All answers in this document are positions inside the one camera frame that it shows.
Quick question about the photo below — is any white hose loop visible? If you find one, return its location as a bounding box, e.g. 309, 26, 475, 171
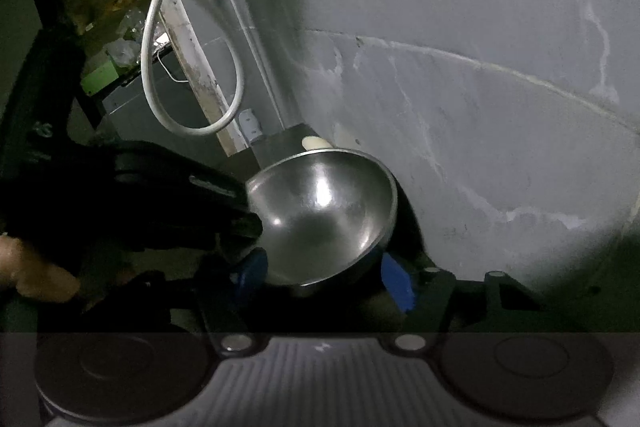
149, 0, 252, 158

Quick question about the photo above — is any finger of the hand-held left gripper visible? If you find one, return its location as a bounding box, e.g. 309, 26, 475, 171
120, 206, 264, 254
112, 141, 252, 214

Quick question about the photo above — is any white wall pipe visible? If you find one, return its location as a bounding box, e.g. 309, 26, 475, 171
210, 0, 302, 134

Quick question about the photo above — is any grey wall socket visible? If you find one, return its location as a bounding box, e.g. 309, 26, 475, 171
239, 108, 262, 144

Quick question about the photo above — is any pile of clear plastic bags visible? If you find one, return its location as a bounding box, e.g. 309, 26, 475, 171
104, 1, 152, 68

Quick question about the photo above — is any deep steel bowl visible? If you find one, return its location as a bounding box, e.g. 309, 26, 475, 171
245, 148, 399, 299

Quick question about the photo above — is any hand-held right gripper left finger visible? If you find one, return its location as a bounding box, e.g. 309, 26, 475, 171
85, 249, 269, 354

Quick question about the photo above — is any person's left hand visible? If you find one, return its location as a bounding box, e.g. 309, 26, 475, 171
0, 234, 82, 304

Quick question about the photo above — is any thin white wire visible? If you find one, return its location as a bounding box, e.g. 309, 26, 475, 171
154, 48, 184, 84

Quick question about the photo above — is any shelf unit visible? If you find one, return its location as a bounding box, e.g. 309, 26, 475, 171
60, 0, 161, 68

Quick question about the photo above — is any black cabinet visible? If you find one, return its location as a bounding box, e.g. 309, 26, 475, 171
97, 52, 232, 145

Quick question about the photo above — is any green box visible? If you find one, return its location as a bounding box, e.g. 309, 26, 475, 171
81, 56, 119, 96

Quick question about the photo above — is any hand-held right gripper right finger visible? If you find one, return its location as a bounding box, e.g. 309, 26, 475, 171
381, 252, 576, 353

